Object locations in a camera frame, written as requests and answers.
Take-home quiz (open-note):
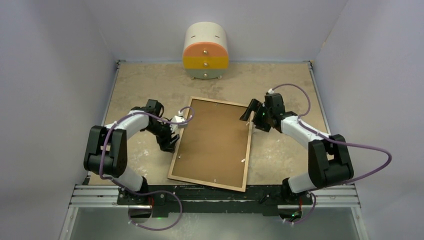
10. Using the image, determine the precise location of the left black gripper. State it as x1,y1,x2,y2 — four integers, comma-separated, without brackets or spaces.
144,119,180,152

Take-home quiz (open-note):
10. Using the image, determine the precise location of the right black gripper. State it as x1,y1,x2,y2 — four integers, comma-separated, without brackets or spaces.
240,99,273,133

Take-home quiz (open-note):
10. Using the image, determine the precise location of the black wooden picture frame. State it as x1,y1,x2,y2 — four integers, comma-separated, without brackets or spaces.
167,96,255,193

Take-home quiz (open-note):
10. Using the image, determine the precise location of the brown hardboard backing board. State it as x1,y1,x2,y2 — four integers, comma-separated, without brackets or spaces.
171,99,252,188

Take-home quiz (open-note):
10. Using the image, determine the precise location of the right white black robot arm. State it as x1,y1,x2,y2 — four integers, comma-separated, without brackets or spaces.
239,93,354,204

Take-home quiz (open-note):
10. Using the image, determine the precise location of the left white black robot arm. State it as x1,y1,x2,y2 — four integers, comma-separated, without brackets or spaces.
83,99,186,205

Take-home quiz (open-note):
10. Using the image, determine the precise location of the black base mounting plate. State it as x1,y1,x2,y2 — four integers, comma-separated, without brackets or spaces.
117,184,314,218

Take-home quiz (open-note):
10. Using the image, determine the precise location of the round three-drawer mini cabinet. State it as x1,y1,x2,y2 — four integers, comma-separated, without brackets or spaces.
182,21,230,80

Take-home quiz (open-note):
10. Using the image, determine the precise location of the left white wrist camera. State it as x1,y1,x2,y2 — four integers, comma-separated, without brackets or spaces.
170,111,188,131

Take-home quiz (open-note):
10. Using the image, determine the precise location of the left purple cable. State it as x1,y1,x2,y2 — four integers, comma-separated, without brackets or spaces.
98,105,196,232

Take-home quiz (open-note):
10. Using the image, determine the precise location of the purple cable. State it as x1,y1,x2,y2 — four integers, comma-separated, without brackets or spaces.
267,83,393,227
98,105,196,232

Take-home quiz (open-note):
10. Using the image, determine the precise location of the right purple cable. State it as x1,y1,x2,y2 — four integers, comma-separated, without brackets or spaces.
267,83,393,227

